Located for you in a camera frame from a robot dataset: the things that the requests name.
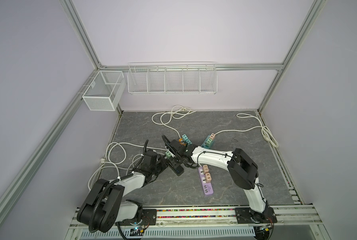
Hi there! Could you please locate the black power strip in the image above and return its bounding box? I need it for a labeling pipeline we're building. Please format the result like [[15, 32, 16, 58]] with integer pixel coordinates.
[[168, 159, 184, 176]]

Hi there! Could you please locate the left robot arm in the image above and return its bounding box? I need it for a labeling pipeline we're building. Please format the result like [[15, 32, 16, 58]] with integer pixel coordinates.
[[77, 150, 168, 233]]

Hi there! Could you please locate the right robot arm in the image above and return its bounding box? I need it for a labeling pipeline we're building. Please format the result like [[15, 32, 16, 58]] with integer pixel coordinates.
[[162, 135, 277, 224]]

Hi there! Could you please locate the green plug on teal strip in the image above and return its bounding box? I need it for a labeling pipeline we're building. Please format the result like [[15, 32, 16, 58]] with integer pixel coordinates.
[[204, 138, 213, 148]]

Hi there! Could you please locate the pink plug upper purple strip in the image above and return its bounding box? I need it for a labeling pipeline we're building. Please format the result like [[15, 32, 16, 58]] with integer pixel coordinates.
[[202, 165, 209, 174]]

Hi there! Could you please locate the pink plug purple strip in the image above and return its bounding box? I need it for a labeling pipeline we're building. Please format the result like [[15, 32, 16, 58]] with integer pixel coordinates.
[[202, 165, 209, 174], [204, 173, 211, 183]]

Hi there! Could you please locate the pink plug lower purple strip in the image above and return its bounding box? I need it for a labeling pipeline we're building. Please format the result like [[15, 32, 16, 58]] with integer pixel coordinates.
[[204, 173, 211, 183]]

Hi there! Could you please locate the teal power strip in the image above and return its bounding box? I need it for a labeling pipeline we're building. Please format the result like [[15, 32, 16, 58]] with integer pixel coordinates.
[[201, 135, 213, 149]]

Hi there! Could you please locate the purple power strip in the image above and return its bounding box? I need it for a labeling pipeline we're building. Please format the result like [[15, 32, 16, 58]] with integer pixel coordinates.
[[198, 167, 213, 196]]

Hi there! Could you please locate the small white mesh basket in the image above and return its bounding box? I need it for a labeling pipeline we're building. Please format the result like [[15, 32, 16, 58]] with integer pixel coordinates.
[[83, 71, 126, 112]]

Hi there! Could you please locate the white cable of black strip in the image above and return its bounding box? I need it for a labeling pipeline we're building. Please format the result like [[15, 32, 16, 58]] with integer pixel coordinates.
[[88, 141, 167, 191]]

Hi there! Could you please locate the white cable of orange strip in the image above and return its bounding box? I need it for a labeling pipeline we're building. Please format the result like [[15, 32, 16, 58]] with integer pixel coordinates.
[[151, 105, 197, 139]]

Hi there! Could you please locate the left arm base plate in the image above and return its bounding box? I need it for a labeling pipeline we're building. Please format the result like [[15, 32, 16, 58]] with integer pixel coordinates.
[[120, 209, 157, 226]]

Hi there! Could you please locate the long white wire basket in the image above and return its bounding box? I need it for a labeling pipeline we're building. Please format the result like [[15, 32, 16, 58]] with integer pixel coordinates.
[[127, 62, 218, 95]]

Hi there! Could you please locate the white slotted cable duct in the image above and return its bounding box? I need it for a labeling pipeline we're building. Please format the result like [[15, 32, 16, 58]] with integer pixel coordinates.
[[80, 226, 256, 240]]

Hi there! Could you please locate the white cable of teal strip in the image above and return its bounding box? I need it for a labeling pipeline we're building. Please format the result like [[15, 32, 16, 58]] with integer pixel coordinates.
[[214, 113, 279, 148]]

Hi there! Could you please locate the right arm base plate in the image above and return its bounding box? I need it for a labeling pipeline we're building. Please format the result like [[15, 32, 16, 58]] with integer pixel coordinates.
[[235, 207, 277, 224]]

